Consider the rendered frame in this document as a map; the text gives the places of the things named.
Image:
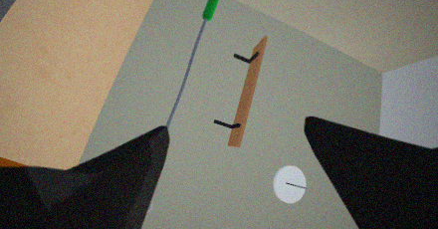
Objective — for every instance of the orange bar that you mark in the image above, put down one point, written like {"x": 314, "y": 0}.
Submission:
{"x": 7, "y": 162}

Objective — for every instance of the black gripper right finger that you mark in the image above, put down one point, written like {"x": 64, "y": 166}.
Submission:
{"x": 384, "y": 183}

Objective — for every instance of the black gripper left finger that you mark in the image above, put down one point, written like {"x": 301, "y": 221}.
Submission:
{"x": 110, "y": 191}

